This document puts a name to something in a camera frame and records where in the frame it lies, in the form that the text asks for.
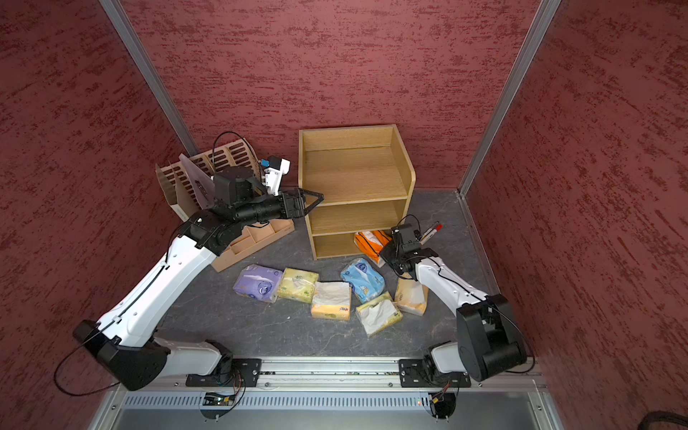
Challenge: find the lavender paper folder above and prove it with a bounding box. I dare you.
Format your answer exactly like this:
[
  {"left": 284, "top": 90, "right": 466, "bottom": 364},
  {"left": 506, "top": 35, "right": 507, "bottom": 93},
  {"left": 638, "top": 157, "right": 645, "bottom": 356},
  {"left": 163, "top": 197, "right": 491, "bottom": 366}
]
[{"left": 179, "top": 154, "right": 215, "bottom": 210}]

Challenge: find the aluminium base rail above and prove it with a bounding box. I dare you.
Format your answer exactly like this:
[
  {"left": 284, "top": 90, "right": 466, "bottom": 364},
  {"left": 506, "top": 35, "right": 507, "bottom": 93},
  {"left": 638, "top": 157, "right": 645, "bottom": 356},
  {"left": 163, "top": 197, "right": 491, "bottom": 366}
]
[{"left": 106, "top": 354, "right": 549, "bottom": 393}]

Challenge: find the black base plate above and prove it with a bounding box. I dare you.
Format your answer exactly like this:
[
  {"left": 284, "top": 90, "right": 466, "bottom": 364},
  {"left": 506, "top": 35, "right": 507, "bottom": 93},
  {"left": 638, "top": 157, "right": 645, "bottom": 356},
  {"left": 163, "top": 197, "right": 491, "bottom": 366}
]
[
  {"left": 186, "top": 358, "right": 263, "bottom": 388},
  {"left": 398, "top": 357, "right": 471, "bottom": 389}
]

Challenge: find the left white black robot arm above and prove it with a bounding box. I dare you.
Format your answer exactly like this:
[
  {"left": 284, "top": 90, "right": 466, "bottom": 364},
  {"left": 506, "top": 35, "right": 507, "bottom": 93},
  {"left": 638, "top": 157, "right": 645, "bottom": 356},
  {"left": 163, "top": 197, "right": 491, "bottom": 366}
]
[{"left": 73, "top": 167, "right": 324, "bottom": 392}]

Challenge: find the right corner aluminium post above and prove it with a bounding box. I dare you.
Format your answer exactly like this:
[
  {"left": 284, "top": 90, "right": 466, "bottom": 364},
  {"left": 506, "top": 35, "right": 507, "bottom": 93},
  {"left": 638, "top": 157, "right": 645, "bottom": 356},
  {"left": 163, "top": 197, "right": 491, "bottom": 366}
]
[{"left": 459, "top": 0, "right": 561, "bottom": 200}]

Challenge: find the blue tissue pack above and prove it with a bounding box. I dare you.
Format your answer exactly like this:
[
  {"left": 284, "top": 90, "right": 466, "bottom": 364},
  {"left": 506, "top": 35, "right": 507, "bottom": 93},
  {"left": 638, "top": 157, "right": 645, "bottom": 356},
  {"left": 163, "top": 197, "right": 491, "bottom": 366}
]
[{"left": 340, "top": 258, "right": 385, "bottom": 304}]

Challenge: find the yellow green tissue pack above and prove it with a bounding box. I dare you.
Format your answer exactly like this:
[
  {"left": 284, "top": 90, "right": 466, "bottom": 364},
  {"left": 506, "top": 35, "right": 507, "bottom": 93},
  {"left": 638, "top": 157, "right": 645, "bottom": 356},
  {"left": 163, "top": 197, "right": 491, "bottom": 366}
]
[{"left": 277, "top": 268, "right": 320, "bottom": 304}]

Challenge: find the red tipped marker pen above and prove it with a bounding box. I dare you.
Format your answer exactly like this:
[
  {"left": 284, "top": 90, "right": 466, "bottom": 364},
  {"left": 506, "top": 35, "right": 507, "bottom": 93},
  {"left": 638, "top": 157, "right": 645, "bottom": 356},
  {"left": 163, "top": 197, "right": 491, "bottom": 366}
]
[{"left": 420, "top": 222, "right": 443, "bottom": 245}]

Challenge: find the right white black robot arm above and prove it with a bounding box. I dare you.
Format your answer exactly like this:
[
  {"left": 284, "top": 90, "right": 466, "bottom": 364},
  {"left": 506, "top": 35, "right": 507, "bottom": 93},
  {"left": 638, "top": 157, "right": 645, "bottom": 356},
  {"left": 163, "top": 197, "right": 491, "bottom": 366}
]
[{"left": 381, "top": 224, "right": 529, "bottom": 382}]

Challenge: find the small beige tissue box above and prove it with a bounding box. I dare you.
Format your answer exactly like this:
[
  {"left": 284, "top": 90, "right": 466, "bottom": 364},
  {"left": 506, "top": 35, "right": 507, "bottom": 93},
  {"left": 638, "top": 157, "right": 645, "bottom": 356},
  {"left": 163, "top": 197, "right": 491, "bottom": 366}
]
[{"left": 394, "top": 279, "right": 429, "bottom": 316}]

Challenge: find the corner aluminium post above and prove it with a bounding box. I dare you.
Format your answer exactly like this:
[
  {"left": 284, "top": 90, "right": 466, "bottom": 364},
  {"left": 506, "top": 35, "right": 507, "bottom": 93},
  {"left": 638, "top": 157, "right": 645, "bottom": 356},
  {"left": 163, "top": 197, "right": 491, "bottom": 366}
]
[
  {"left": 99, "top": 0, "right": 199, "bottom": 156},
  {"left": 459, "top": 0, "right": 561, "bottom": 200}
]

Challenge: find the wooden slotted desk organizer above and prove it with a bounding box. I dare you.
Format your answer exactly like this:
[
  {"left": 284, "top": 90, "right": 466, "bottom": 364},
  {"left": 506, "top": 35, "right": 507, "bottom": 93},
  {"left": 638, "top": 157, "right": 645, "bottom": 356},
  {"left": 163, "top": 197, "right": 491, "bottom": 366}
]
[{"left": 155, "top": 136, "right": 295, "bottom": 272}]

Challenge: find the wooden three-tier shelf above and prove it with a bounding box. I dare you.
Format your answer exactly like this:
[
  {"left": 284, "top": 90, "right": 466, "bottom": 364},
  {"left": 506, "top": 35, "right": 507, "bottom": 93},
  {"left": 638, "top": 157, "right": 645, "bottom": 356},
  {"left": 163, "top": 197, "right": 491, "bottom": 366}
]
[{"left": 298, "top": 125, "right": 417, "bottom": 260}]

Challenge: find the orange white tissue box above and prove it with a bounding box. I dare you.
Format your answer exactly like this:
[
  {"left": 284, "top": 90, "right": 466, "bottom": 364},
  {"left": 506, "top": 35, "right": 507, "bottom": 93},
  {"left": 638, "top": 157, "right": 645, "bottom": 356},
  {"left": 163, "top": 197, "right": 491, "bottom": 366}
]
[{"left": 311, "top": 281, "right": 351, "bottom": 321}]

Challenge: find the white yellow tissue pack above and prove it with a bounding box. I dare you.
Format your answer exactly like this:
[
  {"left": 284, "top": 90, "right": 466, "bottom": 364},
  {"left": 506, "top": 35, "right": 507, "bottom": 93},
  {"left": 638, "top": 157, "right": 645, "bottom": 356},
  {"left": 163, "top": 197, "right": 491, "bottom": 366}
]
[{"left": 356, "top": 292, "right": 403, "bottom": 338}]

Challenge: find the left corner aluminium post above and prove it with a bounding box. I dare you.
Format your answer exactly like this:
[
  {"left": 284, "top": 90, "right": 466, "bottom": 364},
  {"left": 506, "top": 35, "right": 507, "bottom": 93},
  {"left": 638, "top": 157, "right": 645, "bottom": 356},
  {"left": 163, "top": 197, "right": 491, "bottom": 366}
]
[{"left": 99, "top": 0, "right": 199, "bottom": 156}]

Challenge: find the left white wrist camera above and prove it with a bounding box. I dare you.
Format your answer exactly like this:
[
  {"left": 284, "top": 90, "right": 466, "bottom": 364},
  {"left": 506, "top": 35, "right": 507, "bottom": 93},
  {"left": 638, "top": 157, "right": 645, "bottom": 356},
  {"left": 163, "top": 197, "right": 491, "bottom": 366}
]
[{"left": 260, "top": 156, "right": 290, "bottom": 196}]

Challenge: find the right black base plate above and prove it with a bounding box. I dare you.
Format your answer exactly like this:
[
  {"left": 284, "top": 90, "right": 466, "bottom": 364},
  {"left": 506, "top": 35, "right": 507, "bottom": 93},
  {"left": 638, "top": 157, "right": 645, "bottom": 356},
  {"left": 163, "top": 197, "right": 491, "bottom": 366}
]
[{"left": 398, "top": 357, "right": 471, "bottom": 389}]

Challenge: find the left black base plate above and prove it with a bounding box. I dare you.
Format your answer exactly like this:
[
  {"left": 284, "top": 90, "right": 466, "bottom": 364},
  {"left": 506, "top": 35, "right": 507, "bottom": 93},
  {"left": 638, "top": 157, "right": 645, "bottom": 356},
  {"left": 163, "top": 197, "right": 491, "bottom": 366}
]
[{"left": 186, "top": 358, "right": 263, "bottom": 388}]

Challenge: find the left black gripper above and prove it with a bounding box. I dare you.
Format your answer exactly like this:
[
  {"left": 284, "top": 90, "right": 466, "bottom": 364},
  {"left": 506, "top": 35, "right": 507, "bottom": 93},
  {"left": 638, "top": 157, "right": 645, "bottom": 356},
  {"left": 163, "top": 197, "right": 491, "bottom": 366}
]
[{"left": 235, "top": 188, "right": 324, "bottom": 226}]

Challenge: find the purple tissue pack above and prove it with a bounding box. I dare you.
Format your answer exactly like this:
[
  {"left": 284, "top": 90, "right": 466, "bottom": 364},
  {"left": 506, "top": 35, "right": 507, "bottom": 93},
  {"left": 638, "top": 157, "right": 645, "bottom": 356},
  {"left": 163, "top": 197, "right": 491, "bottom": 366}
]
[{"left": 233, "top": 264, "right": 284, "bottom": 303}]

